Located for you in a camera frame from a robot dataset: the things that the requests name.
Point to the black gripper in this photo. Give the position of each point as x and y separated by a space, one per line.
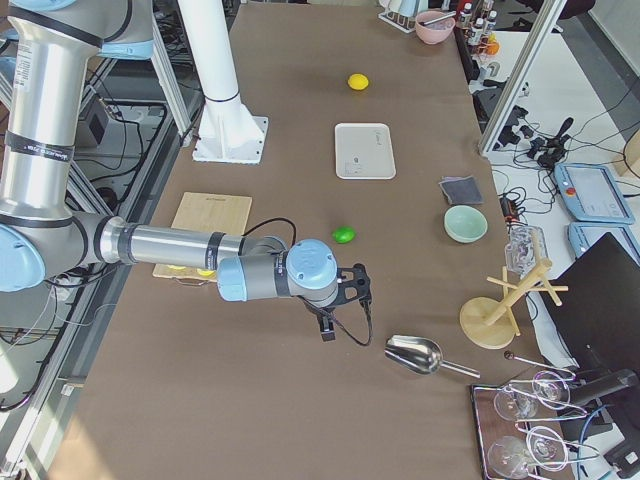
318 310

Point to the green lime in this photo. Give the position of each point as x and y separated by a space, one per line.
344 234

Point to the yellow lemon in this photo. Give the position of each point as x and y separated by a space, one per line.
358 82

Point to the white rabbit tray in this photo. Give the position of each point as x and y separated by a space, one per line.
363 151

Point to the metal scoop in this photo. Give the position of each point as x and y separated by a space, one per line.
422 356

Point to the bamboo cutting board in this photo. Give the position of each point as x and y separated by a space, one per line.
206 212

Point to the wooden mug tree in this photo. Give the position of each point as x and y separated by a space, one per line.
490 323

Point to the green ceramic bowl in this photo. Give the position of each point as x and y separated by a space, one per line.
465 224

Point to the grey folded cloth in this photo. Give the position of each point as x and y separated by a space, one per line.
461 190

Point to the glass mug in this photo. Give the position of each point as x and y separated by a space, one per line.
525 247

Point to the blue teach pendant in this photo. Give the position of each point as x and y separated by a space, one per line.
590 193
582 235

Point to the pink bowl with ice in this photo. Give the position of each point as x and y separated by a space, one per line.
433 27

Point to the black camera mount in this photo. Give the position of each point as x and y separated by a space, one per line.
354 284

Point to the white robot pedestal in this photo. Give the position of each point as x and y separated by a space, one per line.
228 132

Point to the aluminium frame post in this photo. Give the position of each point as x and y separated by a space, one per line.
542 27

